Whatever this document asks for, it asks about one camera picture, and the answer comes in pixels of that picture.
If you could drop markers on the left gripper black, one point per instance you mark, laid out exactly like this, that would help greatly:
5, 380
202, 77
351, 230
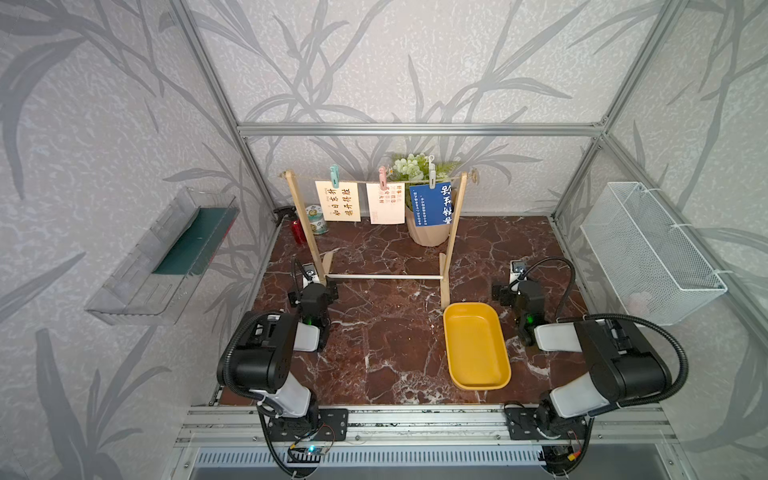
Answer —
329, 292

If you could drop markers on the red spray bottle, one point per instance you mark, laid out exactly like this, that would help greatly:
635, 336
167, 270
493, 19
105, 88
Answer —
297, 231

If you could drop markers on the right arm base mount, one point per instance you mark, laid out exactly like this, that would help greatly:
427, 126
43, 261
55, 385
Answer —
542, 423

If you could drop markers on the white wire basket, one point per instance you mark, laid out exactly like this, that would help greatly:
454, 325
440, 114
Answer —
651, 263

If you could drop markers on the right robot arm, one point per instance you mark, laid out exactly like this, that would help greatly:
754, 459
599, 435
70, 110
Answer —
630, 361

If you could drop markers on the green white tin can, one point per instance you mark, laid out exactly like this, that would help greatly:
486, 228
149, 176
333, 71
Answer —
316, 219

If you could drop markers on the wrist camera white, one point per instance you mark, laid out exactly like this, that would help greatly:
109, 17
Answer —
309, 274
518, 270

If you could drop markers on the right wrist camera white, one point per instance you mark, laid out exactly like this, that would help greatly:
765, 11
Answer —
518, 270

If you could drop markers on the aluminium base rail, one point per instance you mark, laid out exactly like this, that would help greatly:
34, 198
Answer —
624, 444

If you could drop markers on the clear wall shelf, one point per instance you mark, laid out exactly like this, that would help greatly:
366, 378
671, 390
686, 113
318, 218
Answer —
154, 283

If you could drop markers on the yellow plastic tray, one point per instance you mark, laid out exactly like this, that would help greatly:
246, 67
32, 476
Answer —
476, 349

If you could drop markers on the green clothespin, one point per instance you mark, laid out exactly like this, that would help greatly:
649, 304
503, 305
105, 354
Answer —
335, 176

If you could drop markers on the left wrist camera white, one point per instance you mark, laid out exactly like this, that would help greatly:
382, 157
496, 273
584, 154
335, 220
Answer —
309, 274

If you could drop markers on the yellow postcard black text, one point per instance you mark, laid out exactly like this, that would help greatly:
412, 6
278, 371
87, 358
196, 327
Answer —
341, 203

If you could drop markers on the pink clothespin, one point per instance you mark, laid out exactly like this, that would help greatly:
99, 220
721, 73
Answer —
382, 178

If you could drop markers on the white clothespin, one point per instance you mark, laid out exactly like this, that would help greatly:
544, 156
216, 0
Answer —
432, 172

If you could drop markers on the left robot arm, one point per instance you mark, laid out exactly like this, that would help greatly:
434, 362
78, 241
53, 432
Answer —
256, 363

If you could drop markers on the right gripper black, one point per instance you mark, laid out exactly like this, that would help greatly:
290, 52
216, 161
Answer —
505, 293

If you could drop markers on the cream postcard red text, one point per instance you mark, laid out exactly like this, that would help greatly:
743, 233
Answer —
386, 206

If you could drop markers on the blue postcard white text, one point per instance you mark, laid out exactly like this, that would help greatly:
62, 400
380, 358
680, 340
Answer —
432, 207

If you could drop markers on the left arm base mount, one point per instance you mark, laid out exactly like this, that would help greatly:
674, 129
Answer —
325, 424

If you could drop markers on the wooden string rack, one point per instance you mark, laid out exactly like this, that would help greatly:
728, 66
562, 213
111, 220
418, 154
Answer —
362, 251

